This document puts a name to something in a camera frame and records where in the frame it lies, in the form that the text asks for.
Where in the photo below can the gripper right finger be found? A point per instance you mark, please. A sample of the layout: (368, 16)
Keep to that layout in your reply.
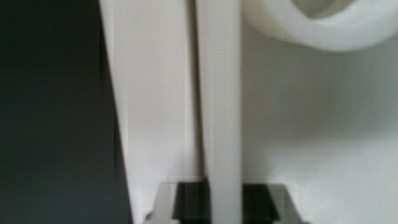
(268, 207)

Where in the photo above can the white square tabletop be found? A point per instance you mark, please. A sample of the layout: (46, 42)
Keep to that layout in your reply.
(298, 93)

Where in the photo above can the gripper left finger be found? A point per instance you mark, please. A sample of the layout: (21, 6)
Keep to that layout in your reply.
(181, 204)

